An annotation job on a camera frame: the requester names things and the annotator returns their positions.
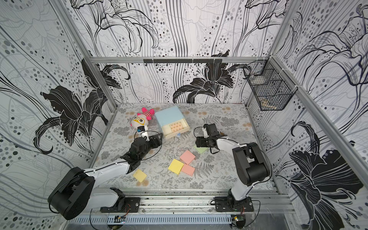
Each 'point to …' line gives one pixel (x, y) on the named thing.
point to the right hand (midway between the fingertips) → (203, 140)
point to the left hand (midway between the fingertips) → (161, 137)
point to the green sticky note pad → (201, 149)
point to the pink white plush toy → (141, 119)
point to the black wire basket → (271, 85)
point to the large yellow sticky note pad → (176, 166)
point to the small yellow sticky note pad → (140, 175)
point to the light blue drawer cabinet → (171, 121)
